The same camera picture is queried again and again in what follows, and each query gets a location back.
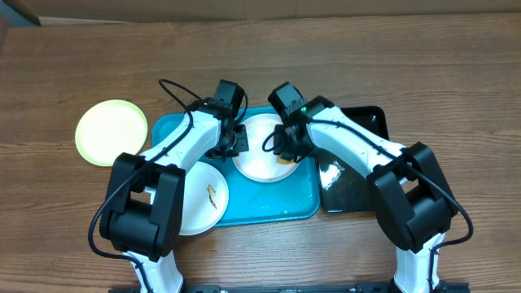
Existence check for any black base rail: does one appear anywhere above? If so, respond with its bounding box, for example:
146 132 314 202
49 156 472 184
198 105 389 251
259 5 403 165
107 281 471 293

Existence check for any teal plastic tray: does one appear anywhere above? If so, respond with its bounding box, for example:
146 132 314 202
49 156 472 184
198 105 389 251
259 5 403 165
151 106 322 228

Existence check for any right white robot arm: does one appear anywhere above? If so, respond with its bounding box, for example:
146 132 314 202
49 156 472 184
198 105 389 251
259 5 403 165
269 95 463 292

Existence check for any black water tray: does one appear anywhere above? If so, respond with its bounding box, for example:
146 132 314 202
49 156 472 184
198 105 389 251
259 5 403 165
315 106 389 213

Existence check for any brown food smear lower plate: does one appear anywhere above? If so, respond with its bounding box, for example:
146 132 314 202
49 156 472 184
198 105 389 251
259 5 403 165
207 185 217 209

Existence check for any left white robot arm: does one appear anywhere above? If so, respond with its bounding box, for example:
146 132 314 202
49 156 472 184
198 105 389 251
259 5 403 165
88 106 247 292

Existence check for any yellow sponge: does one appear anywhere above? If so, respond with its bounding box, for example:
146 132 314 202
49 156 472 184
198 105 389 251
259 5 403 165
276 157 294 164

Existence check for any yellow-rimmed plate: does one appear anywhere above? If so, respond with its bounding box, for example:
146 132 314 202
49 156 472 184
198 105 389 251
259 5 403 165
75 99 148 167

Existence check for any white plate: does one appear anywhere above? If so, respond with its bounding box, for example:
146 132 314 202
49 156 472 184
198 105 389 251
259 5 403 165
180 162 230 236
233 113 299 182

